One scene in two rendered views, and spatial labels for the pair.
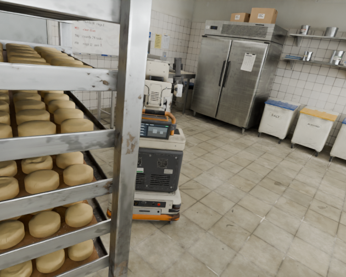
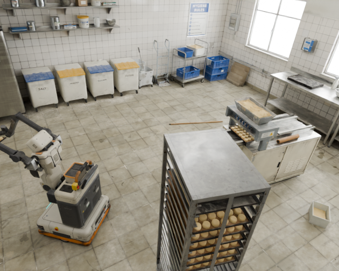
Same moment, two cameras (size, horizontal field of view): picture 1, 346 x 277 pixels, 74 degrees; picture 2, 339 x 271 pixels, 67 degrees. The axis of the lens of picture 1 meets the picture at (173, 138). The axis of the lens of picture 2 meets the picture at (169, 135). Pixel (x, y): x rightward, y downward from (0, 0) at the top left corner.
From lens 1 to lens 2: 2.28 m
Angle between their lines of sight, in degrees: 62
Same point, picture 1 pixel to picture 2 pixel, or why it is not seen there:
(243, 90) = (2, 81)
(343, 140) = (96, 84)
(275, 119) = (43, 91)
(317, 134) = (79, 88)
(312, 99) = (53, 59)
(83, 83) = not seen: hidden behind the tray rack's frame
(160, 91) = (57, 151)
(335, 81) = (62, 39)
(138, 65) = not seen: hidden behind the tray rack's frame
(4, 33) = not seen: outside the picture
